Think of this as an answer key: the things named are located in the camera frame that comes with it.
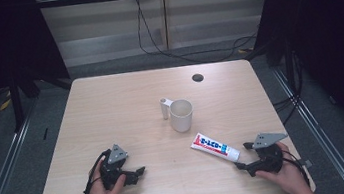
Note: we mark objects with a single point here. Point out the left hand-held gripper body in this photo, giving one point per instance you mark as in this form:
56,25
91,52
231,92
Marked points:
116,155

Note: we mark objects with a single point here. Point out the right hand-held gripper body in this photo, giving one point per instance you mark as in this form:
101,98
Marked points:
270,158

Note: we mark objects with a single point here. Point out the white toothpaste tube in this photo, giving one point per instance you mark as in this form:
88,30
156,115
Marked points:
213,147

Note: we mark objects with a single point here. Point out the person's right hand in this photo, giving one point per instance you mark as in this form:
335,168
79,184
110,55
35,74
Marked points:
289,175

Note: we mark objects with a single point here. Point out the grey tape strip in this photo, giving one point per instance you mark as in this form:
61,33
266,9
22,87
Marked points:
305,163

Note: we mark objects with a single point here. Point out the small black tape strip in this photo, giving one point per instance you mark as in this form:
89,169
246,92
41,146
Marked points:
45,134

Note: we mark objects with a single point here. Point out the round black table grommet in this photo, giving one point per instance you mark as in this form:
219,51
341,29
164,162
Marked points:
197,77

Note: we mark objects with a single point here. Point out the yellow floor marker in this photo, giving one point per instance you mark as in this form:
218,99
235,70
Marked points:
5,105

